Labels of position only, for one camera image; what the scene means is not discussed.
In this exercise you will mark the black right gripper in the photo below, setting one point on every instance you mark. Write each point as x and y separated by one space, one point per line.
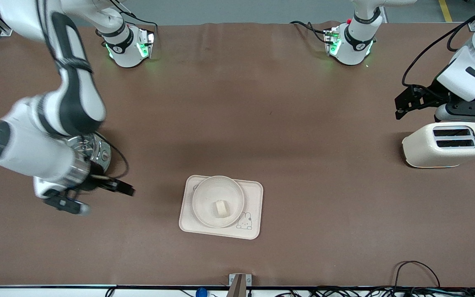
93 182

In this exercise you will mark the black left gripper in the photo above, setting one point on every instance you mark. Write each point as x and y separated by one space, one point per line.
432 93

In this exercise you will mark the round cream plate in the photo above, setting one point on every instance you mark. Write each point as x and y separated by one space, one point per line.
206 198

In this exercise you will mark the small white steamed bun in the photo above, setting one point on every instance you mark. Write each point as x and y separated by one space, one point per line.
221 208

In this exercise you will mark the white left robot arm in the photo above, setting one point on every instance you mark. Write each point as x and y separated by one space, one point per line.
355 49

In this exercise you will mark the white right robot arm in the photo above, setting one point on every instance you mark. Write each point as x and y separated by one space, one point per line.
27 152

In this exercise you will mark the steel pot with glass lid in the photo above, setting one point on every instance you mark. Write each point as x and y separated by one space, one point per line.
104 156

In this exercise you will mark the glass pot lid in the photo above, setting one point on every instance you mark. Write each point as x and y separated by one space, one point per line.
85 146

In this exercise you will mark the cream two-slot toaster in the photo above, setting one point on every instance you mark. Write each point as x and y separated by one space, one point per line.
427 150

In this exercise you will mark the small blue round object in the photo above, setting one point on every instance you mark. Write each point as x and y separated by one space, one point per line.
201 292

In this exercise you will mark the cream rabbit print tray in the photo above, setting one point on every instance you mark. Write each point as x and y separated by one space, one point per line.
254 194

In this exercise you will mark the brown table mat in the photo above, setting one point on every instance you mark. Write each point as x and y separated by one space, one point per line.
344 247

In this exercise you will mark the tan angled post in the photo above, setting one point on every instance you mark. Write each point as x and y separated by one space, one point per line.
237 288

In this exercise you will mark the grey metal bracket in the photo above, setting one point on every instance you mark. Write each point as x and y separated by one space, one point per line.
248 280

